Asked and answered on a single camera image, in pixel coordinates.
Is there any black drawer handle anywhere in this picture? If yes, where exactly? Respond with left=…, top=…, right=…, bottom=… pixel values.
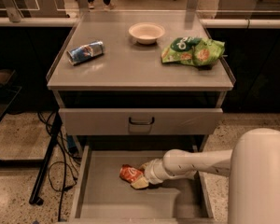
left=129, top=117, right=155, bottom=126

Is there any open middle drawer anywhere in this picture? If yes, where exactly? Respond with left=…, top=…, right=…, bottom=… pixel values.
left=70, top=147, right=215, bottom=224

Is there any grey metal cabinet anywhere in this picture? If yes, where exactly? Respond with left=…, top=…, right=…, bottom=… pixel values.
left=48, top=11, right=234, bottom=149

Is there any closed top drawer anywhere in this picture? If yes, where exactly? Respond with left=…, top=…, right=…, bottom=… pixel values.
left=59, top=108, right=223, bottom=135

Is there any green chip bag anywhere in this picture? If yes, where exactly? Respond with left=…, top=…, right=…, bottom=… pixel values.
left=161, top=36, right=225, bottom=67

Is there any red coke can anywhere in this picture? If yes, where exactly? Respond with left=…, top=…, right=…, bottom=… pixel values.
left=119, top=164, right=143, bottom=183

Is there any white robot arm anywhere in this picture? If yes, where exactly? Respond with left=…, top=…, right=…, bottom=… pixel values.
left=132, top=128, right=280, bottom=224

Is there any white paper bowl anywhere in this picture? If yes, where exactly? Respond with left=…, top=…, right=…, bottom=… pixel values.
left=129, top=22, right=165, bottom=45

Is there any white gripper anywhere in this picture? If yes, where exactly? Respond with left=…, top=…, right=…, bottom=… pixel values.
left=131, top=159, right=170, bottom=189

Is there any dark side table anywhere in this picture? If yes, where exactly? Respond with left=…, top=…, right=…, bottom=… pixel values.
left=0, top=69, right=21, bottom=121

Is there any blue pepsi can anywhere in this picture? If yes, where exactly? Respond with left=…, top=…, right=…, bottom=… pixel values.
left=67, top=40, right=105, bottom=65

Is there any black stand leg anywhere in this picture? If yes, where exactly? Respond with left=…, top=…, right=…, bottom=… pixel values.
left=29, top=114, right=62, bottom=205

